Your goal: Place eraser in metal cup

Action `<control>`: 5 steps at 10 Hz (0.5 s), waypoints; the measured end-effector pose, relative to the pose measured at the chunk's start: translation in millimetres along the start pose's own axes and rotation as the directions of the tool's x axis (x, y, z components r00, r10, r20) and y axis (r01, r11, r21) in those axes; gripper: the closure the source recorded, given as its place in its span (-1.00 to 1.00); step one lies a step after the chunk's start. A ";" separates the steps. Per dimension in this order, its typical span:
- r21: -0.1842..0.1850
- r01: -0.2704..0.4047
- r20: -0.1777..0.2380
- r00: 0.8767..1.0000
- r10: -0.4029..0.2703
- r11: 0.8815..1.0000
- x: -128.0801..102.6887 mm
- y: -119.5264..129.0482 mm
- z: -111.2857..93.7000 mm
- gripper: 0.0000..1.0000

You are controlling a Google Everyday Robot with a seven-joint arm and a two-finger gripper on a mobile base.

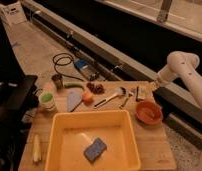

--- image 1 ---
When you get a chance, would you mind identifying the white cup green inside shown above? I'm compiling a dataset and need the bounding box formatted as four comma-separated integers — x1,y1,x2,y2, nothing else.
39,91,56,111

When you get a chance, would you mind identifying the red grapes bunch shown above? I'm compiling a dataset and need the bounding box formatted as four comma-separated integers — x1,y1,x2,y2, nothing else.
87,82,105,94

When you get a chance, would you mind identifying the grey spatula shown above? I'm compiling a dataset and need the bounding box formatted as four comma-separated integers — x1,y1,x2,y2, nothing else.
67,92,82,112

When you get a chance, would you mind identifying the metal cup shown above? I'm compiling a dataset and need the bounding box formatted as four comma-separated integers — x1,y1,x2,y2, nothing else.
51,74,63,89

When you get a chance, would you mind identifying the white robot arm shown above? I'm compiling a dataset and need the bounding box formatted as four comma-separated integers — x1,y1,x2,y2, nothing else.
153,51,202,110

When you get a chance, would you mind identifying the orange bowl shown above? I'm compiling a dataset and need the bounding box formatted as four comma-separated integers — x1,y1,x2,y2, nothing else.
135,101,163,125

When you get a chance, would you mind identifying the metal fork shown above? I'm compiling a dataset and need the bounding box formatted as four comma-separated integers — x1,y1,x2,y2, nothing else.
119,88,136,109

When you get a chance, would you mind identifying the orange carrot toy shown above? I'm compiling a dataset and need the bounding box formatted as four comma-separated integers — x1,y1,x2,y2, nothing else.
82,91,94,106

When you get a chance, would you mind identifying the blue sponge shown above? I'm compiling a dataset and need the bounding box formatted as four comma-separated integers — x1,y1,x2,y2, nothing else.
83,138,107,163

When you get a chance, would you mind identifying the yellow corn piece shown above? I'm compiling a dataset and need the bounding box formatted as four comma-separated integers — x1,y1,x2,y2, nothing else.
33,134,42,163

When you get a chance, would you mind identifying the black side furniture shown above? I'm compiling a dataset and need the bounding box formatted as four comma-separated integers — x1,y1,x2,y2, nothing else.
0,18,38,171

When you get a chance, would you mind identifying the green cucumber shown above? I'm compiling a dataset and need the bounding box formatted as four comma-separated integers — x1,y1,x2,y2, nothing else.
64,83,84,90

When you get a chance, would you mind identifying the black cable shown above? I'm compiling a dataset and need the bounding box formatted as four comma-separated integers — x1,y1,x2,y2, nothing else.
52,52,86,83

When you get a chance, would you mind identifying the white paper bag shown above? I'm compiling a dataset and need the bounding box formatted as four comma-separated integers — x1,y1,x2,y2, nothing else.
0,1,27,26

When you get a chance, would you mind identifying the yellow plastic tub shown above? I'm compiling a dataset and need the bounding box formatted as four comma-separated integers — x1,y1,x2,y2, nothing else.
45,110,141,171

